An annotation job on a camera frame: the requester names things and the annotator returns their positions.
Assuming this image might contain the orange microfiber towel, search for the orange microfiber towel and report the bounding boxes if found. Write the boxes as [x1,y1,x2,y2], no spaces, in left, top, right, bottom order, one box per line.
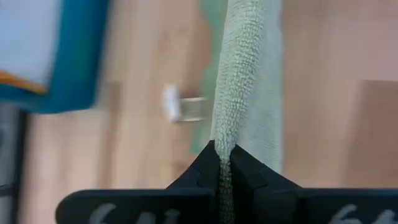
[0,70,48,96]

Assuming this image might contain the green microfiber towel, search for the green microfiber towel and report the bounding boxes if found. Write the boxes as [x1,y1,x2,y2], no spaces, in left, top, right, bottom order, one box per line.
[161,0,284,224]

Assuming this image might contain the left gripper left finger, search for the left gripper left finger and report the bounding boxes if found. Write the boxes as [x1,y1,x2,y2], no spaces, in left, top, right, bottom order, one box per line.
[55,140,221,224]

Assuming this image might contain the black aluminium table frame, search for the black aluminium table frame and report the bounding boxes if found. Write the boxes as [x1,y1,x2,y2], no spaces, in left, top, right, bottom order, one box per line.
[0,110,29,224]

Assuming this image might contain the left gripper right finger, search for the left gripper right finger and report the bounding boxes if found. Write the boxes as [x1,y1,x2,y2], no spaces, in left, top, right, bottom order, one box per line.
[230,144,398,224]

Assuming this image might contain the small grey waffle towel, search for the small grey waffle towel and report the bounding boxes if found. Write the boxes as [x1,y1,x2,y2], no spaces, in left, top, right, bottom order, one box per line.
[0,0,62,88]

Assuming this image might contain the teal plastic bin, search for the teal plastic bin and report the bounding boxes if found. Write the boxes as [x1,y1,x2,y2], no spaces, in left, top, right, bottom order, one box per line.
[0,0,112,115]

